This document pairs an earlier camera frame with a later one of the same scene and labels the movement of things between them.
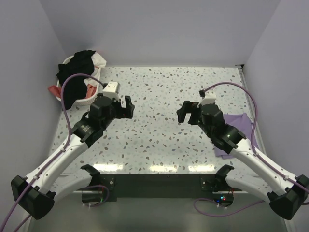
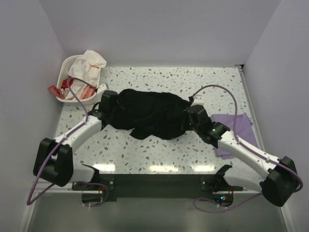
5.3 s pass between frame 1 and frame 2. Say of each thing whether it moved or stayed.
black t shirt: moved
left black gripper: stayed
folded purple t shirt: stayed
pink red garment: stayed
